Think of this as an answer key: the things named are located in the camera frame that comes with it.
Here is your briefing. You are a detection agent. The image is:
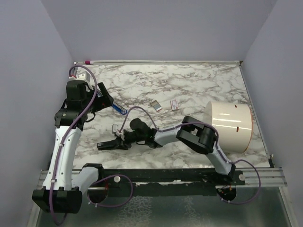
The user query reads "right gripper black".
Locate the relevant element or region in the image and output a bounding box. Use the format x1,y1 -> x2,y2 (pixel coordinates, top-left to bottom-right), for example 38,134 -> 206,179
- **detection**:
114,131 -> 145,150

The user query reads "black stapler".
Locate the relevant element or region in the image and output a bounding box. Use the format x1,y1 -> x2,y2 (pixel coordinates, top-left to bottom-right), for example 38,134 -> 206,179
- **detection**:
97,140 -> 113,150

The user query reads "blue stapler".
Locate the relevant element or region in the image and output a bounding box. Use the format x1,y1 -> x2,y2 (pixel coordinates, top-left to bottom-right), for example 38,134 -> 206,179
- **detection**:
97,90 -> 127,115

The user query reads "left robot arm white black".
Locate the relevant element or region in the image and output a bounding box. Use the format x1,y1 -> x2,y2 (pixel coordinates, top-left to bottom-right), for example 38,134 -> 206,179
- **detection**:
32,80 -> 113,214

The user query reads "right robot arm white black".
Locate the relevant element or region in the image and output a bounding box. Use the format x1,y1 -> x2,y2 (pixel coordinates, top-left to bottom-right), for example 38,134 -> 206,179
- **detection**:
111,116 -> 235,185

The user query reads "open staple box tray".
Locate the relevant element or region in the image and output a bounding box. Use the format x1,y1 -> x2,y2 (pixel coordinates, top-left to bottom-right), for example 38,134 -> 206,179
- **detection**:
151,100 -> 162,112

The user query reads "red white staple box sleeve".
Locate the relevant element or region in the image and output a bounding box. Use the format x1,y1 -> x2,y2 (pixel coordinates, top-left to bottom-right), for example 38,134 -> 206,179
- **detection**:
170,100 -> 179,111

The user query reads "large white paper roll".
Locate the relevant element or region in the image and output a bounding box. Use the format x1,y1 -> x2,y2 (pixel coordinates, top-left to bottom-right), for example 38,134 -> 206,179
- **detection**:
203,101 -> 253,154

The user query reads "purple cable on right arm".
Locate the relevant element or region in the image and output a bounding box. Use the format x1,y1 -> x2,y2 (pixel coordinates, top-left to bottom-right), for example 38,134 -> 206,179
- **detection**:
118,106 -> 237,166

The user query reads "purple cable left base loop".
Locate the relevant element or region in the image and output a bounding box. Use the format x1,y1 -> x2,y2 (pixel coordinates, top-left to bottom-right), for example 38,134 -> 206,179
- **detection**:
87,174 -> 133,209

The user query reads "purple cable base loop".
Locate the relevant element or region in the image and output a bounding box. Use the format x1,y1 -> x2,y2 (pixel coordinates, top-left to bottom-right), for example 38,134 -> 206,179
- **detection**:
87,174 -> 133,209
219,159 -> 264,205

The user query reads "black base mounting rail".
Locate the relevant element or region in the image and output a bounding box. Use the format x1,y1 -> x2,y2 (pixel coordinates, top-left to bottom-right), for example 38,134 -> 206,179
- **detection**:
88,168 -> 245,199

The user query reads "purple cable right base loop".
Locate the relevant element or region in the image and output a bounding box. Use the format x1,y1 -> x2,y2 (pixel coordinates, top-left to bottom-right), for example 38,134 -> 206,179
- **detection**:
219,159 -> 264,205

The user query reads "aluminium frame rail front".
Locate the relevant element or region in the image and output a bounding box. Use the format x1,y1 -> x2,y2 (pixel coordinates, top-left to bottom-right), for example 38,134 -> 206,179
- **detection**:
36,168 -> 287,189

